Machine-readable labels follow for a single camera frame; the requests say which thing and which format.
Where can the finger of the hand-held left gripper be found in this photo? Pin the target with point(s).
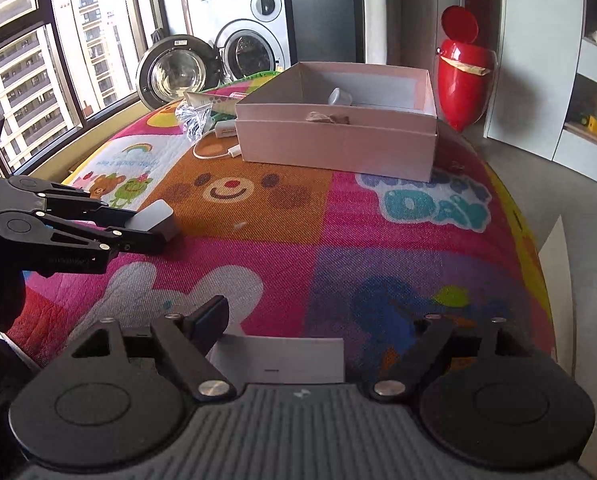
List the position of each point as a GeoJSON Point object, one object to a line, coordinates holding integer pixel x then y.
{"type": "Point", "coordinates": [68, 200]}
{"type": "Point", "coordinates": [78, 232]}

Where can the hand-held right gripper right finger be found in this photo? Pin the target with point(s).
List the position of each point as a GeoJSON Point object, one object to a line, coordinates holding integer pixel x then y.
{"type": "Point", "coordinates": [436, 335]}

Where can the small grey box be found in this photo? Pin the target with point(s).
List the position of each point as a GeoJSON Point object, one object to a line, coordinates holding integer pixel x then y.
{"type": "Point", "coordinates": [156, 216]}

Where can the twine tag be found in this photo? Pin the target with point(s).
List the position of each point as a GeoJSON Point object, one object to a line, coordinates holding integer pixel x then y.
{"type": "Point", "coordinates": [328, 118]}

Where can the round washing machine door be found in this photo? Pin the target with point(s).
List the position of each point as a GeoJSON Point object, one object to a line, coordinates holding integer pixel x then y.
{"type": "Point", "coordinates": [176, 75]}

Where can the clear plastic bag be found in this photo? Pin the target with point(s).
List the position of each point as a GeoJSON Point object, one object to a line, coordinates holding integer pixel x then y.
{"type": "Point", "coordinates": [194, 120]}

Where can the white cardboard sheet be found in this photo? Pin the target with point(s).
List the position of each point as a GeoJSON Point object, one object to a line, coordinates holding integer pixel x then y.
{"type": "Point", "coordinates": [558, 285]}

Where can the triangular paper card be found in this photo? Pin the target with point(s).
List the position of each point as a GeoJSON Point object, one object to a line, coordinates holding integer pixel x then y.
{"type": "Point", "coordinates": [218, 102]}

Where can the white cup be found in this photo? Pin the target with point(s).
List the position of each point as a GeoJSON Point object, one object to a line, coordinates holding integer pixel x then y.
{"type": "Point", "coordinates": [339, 97]}

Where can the white shelf cabinet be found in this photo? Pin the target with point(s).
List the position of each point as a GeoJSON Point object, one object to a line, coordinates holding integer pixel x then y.
{"type": "Point", "coordinates": [578, 50]}

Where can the red trash bin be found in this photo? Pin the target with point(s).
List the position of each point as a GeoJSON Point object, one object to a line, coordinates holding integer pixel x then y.
{"type": "Point", "coordinates": [461, 75]}

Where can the green toy tractor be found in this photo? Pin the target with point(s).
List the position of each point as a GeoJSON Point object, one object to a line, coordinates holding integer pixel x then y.
{"type": "Point", "coordinates": [582, 117]}

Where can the silver washing machine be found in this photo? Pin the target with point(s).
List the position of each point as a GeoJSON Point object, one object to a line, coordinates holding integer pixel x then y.
{"type": "Point", "coordinates": [248, 40]}

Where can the colourful printed play mat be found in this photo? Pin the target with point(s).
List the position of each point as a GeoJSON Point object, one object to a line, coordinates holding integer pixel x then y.
{"type": "Point", "coordinates": [278, 240]}

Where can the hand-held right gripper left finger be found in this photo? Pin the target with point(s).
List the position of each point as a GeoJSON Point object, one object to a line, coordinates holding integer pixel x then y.
{"type": "Point", "coordinates": [209, 321]}

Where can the pink cardboard box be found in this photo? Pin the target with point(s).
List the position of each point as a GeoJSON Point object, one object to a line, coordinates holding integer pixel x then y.
{"type": "Point", "coordinates": [338, 140]}

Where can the black window frame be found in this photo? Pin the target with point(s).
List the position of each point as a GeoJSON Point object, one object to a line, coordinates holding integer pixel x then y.
{"type": "Point", "coordinates": [53, 45]}

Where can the white adapter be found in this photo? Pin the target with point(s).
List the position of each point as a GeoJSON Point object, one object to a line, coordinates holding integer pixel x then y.
{"type": "Point", "coordinates": [226, 128]}

